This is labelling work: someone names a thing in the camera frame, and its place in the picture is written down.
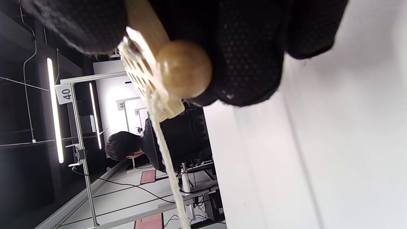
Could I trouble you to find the long white ceiling light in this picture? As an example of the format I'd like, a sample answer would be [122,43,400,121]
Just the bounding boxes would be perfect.
[47,58,64,163]

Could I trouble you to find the wooden crocodile lacing toy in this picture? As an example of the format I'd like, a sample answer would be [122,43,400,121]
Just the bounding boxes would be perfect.
[118,0,185,123]

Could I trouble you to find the white rope with wooden needle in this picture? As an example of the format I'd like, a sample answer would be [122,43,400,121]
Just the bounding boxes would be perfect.
[118,35,213,229]

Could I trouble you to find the person's right hand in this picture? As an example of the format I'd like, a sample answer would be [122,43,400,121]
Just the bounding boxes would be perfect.
[19,0,348,108]

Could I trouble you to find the pink rectangular panel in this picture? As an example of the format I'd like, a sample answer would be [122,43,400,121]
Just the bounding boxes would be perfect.
[134,213,164,229]
[140,170,157,185]

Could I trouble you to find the wooden dowel needle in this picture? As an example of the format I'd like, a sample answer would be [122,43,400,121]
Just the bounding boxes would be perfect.
[33,71,223,229]
[89,83,102,150]

